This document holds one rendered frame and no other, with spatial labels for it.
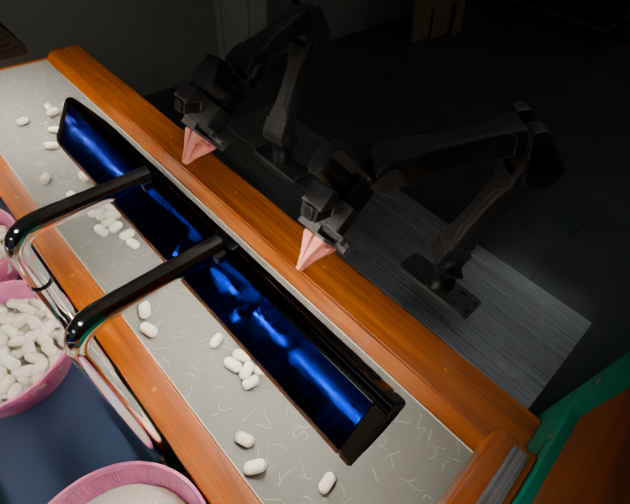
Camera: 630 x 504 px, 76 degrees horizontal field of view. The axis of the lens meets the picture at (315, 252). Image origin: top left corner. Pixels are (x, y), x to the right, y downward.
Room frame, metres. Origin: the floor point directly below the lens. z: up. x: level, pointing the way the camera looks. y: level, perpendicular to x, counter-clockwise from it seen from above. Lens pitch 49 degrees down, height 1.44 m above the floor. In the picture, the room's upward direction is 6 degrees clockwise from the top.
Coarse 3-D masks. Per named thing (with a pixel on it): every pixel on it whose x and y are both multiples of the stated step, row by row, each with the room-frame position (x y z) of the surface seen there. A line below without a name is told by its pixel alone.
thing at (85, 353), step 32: (96, 192) 0.33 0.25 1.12; (128, 192) 0.35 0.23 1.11; (32, 224) 0.27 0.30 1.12; (32, 256) 0.26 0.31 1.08; (192, 256) 0.25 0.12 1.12; (32, 288) 0.25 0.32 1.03; (128, 288) 0.21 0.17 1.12; (160, 288) 0.22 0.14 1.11; (64, 320) 0.25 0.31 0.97; (96, 320) 0.17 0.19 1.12; (96, 352) 0.16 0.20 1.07; (96, 384) 0.15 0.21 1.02; (128, 416) 0.15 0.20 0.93; (160, 448) 0.16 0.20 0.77
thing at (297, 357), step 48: (96, 144) 0.45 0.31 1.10; (144, 192) 0.36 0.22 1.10; (144, 240) 0.33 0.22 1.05; (192, 240) 0.29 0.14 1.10; (192, 288) 0.26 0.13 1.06; (240, 288) 0.24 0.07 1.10; (240, 336) 0.20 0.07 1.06; (288, 336) 0.19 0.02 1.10; (336, 336) 0.21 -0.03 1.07; (288, 384) 0.16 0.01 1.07; (336, 384) 0.15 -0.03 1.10; (384, 384) 0.16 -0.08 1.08; (336, 432) 0.12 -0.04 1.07
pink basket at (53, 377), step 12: (24, 288) 0.42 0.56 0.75; (0, 300) 0.40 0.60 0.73; (60, 360) 0.28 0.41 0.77; (48, 372) 0.25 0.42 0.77; (60, 372) 0.28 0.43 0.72; (36, 384) 0.23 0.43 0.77; (48, 384) 0.25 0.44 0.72; (24, 396) 0.21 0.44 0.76; (36, 396) 0.23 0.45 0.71; (0, 408) 0.19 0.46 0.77; (12, 408) 0.20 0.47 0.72; (24, 408) 0.22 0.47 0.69
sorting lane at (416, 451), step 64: (0, 128) 0.94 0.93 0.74; (64, 192) 0.71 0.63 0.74; (128, 256) 0.54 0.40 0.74; (256, 256) 0.58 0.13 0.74; (128, 320) 0.38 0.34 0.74; (192, 320) 0.40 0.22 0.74; (320, 320) 0.43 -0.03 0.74; (192, 384) 0.27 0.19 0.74; (256, 448) 0.18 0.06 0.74; (320, 448) 0.19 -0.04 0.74; (384, 448) 0.20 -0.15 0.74; (448, 448) 0.21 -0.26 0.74
